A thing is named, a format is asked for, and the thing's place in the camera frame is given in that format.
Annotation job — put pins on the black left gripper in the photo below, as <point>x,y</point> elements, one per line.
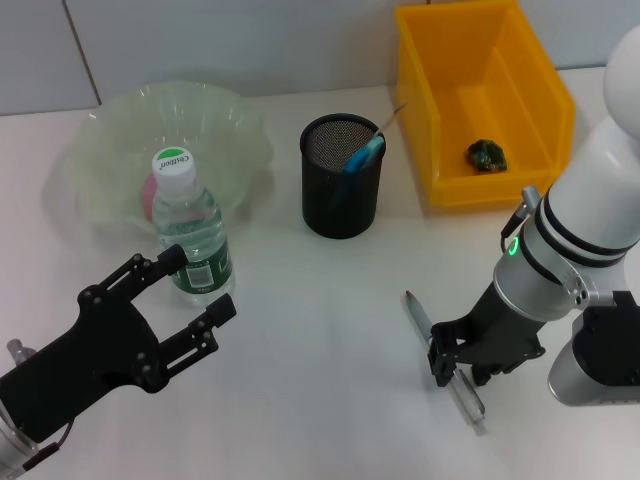
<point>90,360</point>

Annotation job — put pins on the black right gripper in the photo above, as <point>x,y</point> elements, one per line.
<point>500,335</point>

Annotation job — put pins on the clear silver ballpoint pen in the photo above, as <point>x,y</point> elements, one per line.
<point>417,315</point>

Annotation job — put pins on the clear water bottle green label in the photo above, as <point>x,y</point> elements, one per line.
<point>197,235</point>

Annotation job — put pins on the pink peach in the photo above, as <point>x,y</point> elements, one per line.
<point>149,195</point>

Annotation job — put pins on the green plastic wrapper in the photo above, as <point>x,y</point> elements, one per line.
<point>485,157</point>

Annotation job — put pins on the blue and teal scissors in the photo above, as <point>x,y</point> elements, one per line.
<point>362,156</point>

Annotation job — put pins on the clear plastic ruler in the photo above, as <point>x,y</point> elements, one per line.
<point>390,120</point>

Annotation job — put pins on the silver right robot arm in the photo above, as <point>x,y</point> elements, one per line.
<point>580,210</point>

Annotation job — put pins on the black mesh pen holder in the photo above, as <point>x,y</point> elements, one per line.
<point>340,215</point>

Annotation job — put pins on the translucent green wavy fruit plate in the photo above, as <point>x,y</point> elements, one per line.
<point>210,115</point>

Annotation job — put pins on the yellow plastic storage bin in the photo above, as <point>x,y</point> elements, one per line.
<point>500,100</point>

